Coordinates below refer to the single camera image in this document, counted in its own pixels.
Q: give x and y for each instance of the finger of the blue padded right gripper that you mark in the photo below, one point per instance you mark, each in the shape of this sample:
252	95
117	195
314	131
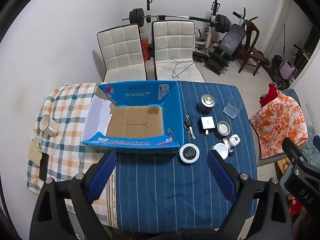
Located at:
296	149

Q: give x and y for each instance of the brown wooden chair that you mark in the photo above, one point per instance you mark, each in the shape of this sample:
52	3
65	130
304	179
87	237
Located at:
250	55

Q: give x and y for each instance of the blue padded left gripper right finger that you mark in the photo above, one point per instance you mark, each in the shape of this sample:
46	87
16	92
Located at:
225	175

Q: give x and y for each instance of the small gold-rim round tin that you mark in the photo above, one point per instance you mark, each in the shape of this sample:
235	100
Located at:
223	128

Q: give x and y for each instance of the white leather chair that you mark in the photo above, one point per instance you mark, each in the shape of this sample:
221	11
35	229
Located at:
175	38
122	54

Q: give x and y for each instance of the white round jar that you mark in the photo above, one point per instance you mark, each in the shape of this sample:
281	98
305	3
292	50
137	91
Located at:
222	150

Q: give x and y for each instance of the white ceramic mug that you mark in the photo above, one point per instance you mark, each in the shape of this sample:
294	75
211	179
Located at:
48	126

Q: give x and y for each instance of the round white black-top device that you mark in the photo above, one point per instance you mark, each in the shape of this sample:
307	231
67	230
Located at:
189	153

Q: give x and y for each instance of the black weight bench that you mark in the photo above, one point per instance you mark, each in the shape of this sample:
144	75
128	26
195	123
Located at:
225	51

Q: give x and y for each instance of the black phone on cloth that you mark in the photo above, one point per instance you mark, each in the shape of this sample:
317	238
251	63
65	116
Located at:
43	166

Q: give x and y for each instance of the beige paper scrap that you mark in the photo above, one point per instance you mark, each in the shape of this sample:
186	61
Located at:
35	153

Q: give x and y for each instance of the black car key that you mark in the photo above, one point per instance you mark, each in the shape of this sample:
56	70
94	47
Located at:
188	124

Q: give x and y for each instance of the red cloth bag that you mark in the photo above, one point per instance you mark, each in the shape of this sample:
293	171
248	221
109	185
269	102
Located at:
271	95

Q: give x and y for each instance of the wire clothes hangers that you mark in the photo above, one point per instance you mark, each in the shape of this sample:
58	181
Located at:
171	68

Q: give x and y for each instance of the clear plastic box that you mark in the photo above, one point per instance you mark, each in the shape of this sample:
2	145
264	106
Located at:
233	107

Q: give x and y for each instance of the left white leather chair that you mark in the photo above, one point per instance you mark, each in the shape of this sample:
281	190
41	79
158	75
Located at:
122	54

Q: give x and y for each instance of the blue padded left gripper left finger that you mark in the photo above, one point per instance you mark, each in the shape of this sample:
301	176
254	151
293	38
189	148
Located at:
98	175

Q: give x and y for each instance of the pink small suitcase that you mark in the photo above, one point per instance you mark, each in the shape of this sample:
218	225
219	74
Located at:
288	70

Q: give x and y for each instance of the blue cardboard milk box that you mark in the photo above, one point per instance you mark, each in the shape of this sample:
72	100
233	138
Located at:
135	117

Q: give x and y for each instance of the right white leather chair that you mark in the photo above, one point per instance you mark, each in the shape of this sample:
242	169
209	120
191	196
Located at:
175	38

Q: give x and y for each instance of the silver metal tin can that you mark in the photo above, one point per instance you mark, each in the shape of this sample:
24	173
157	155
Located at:
206	103

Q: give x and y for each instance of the white square charger box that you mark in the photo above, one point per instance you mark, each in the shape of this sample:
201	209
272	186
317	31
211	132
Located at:
207	123

